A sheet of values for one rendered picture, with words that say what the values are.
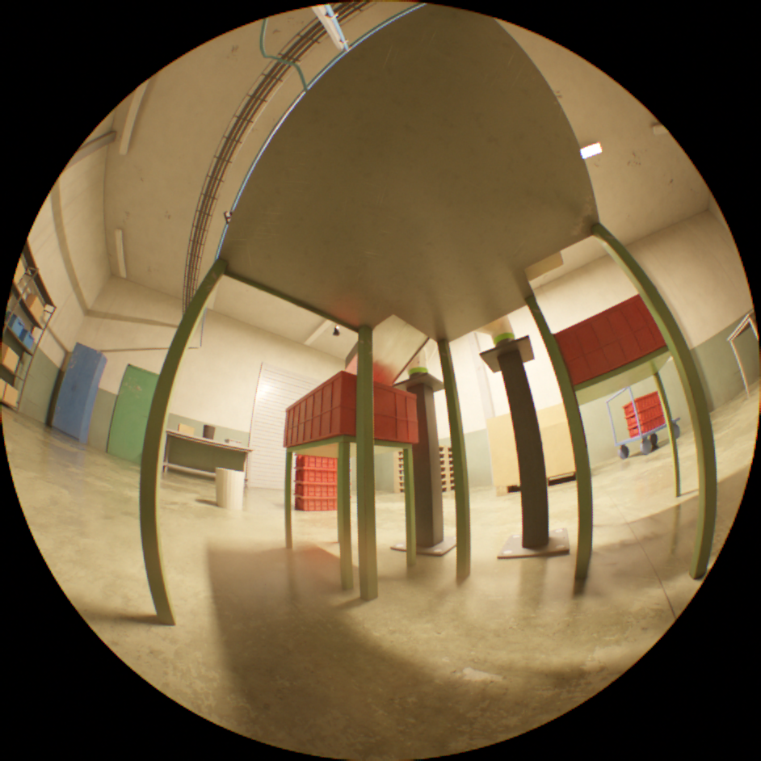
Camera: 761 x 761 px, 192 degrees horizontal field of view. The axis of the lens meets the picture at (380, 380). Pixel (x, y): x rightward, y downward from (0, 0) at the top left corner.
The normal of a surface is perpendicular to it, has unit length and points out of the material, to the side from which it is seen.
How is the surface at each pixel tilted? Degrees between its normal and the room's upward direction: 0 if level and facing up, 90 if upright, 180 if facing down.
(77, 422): 90
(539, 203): 180
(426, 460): 90
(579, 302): 90
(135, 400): 90
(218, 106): 180
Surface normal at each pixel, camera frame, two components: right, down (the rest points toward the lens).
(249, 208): 0.03, 0.91
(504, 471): -0.69, -0.29
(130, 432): 0.68, -0.32
